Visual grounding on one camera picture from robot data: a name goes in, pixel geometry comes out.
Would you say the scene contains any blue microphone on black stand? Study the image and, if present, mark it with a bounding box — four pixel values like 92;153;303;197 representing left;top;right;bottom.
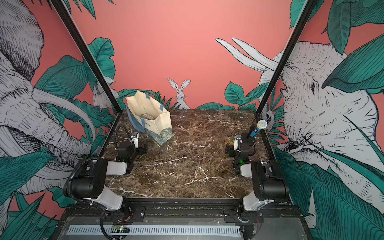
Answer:
248;120;268;138

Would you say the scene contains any black front mounting rail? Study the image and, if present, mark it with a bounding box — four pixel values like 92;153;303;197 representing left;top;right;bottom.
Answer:
70;197;304;224

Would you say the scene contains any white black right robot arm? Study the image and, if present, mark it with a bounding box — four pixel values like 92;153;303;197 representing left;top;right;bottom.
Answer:
225;144;289;212

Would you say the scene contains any black right frame post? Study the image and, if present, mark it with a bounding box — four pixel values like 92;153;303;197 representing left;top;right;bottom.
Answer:
256;0;317;117

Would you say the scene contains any white perforated cable tray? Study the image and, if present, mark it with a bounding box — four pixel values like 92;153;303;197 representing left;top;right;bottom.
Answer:
66;225;242;238

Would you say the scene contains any black left frame post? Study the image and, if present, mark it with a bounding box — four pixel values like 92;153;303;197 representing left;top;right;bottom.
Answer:
51;0;122;115

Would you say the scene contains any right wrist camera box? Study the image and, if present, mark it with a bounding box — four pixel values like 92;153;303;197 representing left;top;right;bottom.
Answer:
234;134;242;151

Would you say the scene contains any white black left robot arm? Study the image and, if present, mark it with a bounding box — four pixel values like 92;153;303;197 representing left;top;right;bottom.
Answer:
63;140;148;211

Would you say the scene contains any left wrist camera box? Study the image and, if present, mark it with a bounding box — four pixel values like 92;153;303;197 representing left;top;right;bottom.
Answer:
131;133;139;149

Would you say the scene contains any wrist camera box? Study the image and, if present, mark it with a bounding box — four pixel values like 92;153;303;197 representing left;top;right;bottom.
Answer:
234;134;242;151
131;133;139;149

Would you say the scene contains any black corrugated left cable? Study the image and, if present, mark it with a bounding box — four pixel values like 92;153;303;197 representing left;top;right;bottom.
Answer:
113;124;133;151

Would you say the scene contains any black frame post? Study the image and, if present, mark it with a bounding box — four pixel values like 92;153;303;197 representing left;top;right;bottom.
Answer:
51;0;122;115
256;0;317;117

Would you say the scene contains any cream canvas tote bag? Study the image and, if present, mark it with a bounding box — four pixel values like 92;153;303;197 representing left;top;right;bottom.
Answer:
126;91;174;145

